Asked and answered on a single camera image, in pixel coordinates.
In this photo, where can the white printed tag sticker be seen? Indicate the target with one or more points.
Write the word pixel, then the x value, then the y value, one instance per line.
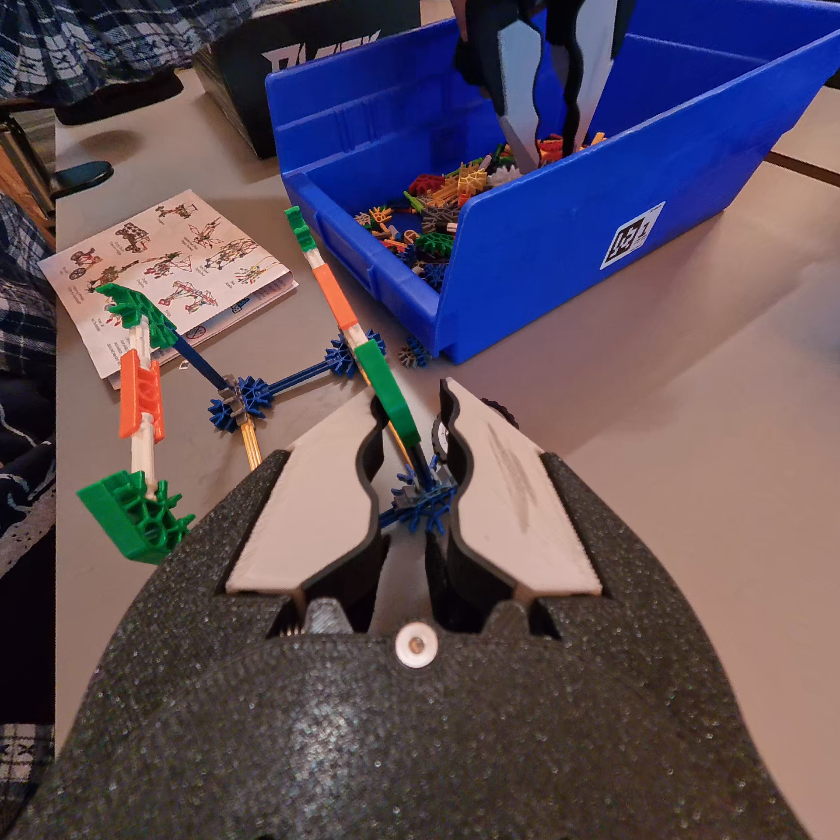
pixel 630 236

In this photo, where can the black toy wheel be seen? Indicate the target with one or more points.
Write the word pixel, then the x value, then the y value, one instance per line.
pixel 438 443
pixel 505 415

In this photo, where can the pile of colourful construction pieces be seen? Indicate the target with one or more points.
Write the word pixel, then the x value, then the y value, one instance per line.
pixel 453 190

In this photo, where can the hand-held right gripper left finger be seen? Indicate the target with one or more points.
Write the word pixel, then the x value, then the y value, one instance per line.
pixel 302 518

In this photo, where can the colourful construction toy model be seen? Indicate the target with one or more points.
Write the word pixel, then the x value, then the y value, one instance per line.
pixel 138 394

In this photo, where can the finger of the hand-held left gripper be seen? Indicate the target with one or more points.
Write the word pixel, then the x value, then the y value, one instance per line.
pixel 597 59
pixel 515 98

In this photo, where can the black chair armrest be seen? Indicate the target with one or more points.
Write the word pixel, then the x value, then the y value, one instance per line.
pixel 118 98
pixel 85 174

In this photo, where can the illustrated instruction booklet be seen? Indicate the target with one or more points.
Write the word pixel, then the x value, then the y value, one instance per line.
pixel 197 229

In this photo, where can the loose blue toy connector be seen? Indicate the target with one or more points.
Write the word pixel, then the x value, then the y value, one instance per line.
pixel 415 354

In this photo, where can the blue plastic storage bin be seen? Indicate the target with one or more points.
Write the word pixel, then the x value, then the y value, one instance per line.
pixel 538 249

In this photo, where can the black cardboard box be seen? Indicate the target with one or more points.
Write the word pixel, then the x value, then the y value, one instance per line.
pixel 243 85

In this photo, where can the plaid clothing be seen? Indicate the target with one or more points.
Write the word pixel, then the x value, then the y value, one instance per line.
pixel 98 39
pixel 26 315

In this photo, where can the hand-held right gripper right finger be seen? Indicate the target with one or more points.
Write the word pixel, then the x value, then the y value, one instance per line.
pixel 525 518

